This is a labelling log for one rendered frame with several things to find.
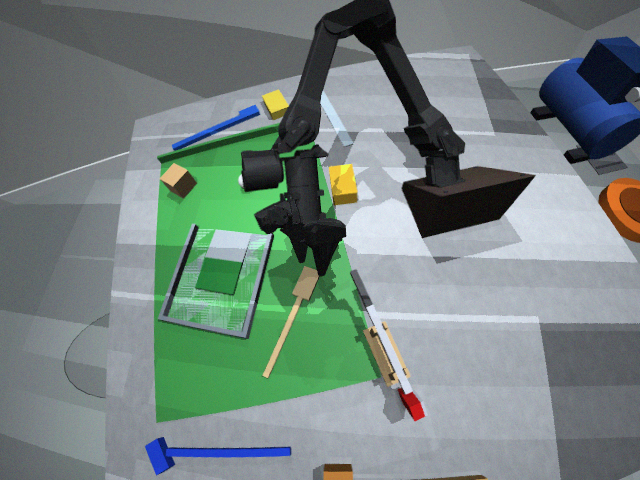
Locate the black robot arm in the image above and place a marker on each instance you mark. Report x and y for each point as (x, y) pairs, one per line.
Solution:
(373, 22)

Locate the green flat mat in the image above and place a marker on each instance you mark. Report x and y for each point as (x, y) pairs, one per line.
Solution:
(200, 372)

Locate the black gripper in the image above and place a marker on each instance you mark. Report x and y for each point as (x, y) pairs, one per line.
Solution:
(314, 230)

